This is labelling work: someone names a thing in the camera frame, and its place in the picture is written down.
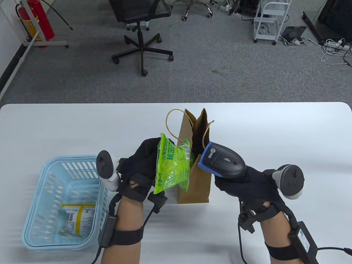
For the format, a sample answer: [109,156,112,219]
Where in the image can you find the person's left hand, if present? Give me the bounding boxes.
[117,138,175,203]

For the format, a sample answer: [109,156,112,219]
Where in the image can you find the person's right hand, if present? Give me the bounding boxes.
[214,164,286,218]

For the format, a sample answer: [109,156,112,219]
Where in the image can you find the green cucumber print chips bag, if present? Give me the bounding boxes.
[153,133,196,195]

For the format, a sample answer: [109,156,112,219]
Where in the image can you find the black and blue barcode scanner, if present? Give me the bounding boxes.
[197,142,246,179]

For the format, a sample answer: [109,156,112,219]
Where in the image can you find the brown paper bag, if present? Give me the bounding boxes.
[166,108,215,204]

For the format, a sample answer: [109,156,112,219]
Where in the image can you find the yellow bag of chips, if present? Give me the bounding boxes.
[59,203,97,237]

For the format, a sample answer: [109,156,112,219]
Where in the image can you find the person's left forearm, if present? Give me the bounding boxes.
[100,197,145,264]

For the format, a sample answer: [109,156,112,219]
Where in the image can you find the white and black controller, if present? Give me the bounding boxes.
[96,150,121,192]
[272,164,305,200]

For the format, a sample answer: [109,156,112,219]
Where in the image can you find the black labelled sensor box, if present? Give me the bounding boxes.
[288,221,318,264]
[98,215,117,249]

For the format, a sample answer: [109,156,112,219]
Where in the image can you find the light blue plastic basket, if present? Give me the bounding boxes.
[21,156,110,251]

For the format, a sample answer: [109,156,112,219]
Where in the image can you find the white metal stand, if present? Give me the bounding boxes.
[0,0,69,48]

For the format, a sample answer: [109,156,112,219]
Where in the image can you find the white utility cart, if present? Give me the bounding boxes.
[253,0,292,46]

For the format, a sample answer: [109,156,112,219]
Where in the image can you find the black lidded floor box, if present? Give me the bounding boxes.
[280,26,307,46]

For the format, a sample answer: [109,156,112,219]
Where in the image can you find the black office chair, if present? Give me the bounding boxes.
[108,0,174,76]

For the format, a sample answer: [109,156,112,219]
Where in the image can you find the white power strip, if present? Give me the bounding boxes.
[324,40,351,51]

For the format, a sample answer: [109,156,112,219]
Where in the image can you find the chrome chair base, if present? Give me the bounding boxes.
[173,0,213,21]

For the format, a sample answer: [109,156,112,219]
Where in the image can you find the red fire extinguisher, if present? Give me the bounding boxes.
[16,0,73,48]

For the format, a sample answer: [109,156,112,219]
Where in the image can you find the black equipment stand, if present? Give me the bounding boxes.
[302,0,352,46]

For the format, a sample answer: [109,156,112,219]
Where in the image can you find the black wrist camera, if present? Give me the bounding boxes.
[238,209,256,234]
[147,191,168,214]

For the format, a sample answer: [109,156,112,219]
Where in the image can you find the thick black glove cable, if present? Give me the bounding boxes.
[109,192,123,218]
[280,203,299,229]

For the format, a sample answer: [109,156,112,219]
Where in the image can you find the thin black camera cable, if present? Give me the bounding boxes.
[237,228,248,264]
[142,209,155,229]

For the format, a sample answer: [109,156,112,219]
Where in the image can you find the black forearm strap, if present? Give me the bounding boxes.
[113,228,144,246]
[265,242,299,260]

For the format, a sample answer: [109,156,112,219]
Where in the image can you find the black braided cable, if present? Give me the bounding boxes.
[316,247,352,255]

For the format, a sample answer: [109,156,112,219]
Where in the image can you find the black cable bundle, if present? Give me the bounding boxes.
[210,0,260,21]

